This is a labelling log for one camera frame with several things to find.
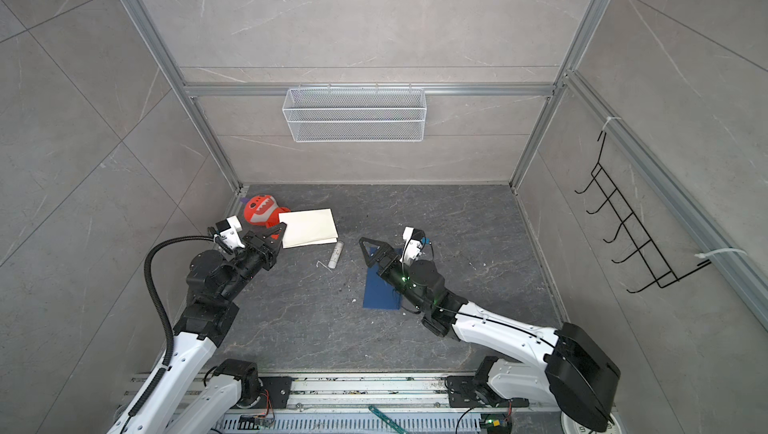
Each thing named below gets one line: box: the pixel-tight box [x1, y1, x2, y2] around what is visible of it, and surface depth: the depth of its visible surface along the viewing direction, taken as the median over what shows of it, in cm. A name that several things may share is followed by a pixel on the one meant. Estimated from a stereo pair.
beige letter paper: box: [278, 208, 339, 249], surface depth 73 cm
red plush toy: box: [244, 194, 291, 229], surface depth 103 cm
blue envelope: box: [363, 247, 402, 310], surface depth 91 cm
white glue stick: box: [328, 241, 344, 269], surface depth 100 cm
